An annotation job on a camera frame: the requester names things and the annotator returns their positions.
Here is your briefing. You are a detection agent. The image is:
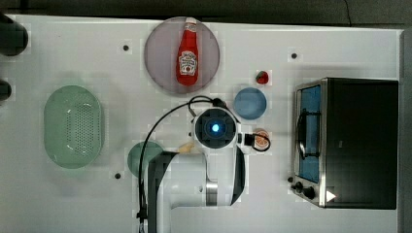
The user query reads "blue bowl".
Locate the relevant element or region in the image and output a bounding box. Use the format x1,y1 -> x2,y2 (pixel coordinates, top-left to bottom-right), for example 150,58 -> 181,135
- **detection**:
233,87 -> 267,120

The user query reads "silver black toaster oven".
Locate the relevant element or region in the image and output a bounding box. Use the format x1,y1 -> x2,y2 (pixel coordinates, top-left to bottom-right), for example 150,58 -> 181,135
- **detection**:
288,78 -> 399,210

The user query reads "green oval colander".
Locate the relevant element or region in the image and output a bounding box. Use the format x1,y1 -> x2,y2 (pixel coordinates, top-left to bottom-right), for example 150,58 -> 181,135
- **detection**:
44,85 -> 104,169

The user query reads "red strawberry far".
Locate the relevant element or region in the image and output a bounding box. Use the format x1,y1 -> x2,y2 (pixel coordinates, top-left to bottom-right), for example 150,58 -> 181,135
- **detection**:
256,71 -> 269,84

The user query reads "black cylindrical container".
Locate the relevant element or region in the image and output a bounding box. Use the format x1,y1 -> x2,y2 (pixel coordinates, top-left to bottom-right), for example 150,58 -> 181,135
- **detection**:
0,13 -> 28,56

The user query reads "orange slice toy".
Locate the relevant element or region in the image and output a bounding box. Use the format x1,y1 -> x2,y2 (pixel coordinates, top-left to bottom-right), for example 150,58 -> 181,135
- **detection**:
254,128 -> 270,150

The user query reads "grey round plate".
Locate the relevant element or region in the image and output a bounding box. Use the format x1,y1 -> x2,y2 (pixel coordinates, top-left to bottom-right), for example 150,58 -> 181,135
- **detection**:
144,17 -> 221,95

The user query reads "green measuring cup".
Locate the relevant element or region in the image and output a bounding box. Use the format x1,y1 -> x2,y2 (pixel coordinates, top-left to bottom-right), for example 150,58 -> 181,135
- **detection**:
127,141 -> 163,177

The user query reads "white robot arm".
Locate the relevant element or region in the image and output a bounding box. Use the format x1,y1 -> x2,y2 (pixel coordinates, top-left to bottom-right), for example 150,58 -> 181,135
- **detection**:
145,107 -> 246,233

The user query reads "red ketchup bottle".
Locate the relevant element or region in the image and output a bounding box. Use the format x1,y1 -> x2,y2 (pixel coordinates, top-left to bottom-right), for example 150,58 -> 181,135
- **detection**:
176,17 -> 199,86

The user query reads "dark round object at edge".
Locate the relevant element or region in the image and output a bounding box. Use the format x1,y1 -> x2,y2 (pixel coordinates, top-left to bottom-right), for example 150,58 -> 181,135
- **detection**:
0,80 -> 12,101

